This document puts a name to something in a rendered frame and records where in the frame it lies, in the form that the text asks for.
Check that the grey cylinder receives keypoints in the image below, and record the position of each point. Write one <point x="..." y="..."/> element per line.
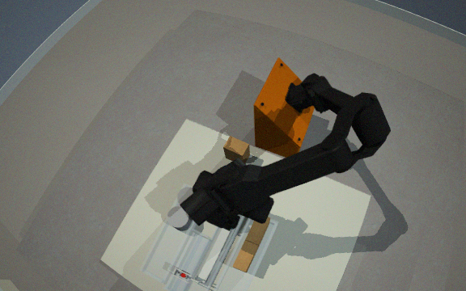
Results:
<point x="183" y="194"/>
<point x="178" y="218"/>

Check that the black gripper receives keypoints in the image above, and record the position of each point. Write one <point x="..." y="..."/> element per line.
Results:
<point x="260" y="214"/>

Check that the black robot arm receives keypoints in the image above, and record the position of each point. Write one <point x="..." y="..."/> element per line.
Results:
<point x="238" y="188"/>

